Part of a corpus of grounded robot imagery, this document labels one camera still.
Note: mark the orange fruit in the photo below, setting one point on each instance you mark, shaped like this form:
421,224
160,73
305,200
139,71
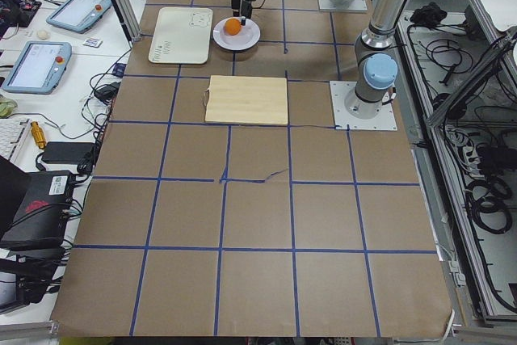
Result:
232,26

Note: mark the white ribbed plate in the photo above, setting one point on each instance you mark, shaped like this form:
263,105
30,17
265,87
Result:
246,38

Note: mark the cream tray with bear print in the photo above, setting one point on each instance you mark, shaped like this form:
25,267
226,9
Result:
181,36

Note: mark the wooden cutting board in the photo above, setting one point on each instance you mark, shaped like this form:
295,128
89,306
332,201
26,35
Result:
247,100

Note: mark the upper blue teach pendant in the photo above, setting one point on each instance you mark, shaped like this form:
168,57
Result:
78,15

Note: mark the blue teach pendant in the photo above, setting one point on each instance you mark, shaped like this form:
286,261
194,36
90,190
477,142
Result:
39,68
78,15

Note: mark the black cloth bundle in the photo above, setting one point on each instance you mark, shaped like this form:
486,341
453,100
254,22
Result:
429,16

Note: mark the lower blue teach pendant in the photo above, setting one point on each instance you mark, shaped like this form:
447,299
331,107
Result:
39,68

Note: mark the brown paper table cover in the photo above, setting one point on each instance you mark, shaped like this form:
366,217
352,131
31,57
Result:
197,228

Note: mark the black power adapter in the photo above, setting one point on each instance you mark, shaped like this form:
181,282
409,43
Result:
58,152

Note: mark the gold metal cylinder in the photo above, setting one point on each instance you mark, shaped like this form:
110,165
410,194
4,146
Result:
38,135

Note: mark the white keyboard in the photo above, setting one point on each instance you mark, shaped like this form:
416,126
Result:
13,135

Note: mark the black box with red logo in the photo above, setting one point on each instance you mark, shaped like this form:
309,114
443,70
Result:
33,208

